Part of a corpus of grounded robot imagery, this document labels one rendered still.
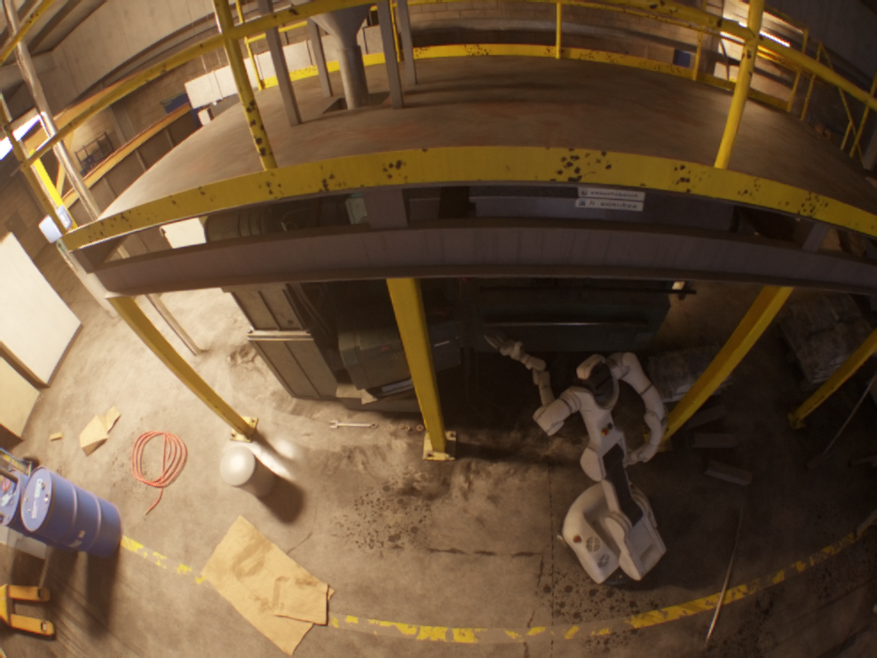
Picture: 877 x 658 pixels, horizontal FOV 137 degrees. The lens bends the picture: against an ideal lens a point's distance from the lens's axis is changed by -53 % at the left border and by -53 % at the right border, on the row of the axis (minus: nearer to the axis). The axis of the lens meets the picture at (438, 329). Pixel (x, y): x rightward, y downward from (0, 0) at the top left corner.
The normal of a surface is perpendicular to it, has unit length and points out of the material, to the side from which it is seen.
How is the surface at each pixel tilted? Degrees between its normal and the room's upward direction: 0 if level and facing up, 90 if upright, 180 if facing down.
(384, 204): 90
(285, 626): 0
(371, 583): 0
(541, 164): 90
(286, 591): 1
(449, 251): 90
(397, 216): 90
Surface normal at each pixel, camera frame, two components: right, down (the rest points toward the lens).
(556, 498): -0.08, -0.63
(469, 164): -0.07, 0.77
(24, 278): 0.99, 0.00
